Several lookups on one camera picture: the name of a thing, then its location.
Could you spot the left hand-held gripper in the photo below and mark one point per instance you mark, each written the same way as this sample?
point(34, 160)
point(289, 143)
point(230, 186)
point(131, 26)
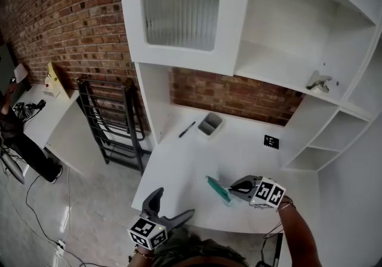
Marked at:
point(146, 231)

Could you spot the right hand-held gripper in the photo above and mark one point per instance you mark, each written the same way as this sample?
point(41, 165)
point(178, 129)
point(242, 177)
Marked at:
point(268, 194)

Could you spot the clear bag with green zip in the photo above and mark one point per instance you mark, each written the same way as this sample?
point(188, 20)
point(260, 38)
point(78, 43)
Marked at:
point(218, 188)

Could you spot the person's left forearm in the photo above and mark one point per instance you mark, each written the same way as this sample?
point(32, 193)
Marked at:
point(140, 261)

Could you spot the person's right forearm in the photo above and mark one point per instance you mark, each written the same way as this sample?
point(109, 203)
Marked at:
point(298, 236)

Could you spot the thin wrist bangles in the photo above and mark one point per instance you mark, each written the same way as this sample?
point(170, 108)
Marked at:
point(285, 204)

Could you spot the black printed square card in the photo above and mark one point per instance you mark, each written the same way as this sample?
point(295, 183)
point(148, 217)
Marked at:
point(271, 141)

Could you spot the grey pen holder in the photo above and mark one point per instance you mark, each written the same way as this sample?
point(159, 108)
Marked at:
point(210, 125)

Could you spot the black pen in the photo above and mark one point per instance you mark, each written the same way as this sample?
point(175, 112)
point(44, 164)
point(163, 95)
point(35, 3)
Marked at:
point(186, 130)

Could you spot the black metal rack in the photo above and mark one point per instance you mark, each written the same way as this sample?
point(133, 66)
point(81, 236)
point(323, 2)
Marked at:
point(128, 128)

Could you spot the white power strip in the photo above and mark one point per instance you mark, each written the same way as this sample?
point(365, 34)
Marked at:
point(61, 244)

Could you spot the white side table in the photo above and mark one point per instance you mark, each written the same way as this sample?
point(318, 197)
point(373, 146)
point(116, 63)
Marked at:
point(53, 122)

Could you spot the grey metal stand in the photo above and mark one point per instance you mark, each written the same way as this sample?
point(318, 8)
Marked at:
point(12, 167)

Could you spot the white desk with shelf unit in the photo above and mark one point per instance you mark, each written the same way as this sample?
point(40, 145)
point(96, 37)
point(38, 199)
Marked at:
point(238, 21)

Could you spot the pale yellow box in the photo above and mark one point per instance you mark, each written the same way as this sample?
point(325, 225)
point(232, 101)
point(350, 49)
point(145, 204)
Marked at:
point(58, 80)

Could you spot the grey handheld device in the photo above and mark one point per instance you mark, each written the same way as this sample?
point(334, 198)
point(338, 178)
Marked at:
point(27, 110)

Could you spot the white table lamp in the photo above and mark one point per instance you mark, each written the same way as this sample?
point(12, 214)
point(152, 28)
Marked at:
point(21, 73)

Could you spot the silver metal bracket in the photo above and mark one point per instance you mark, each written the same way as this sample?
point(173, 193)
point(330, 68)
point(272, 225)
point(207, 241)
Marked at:
point(316, 82)

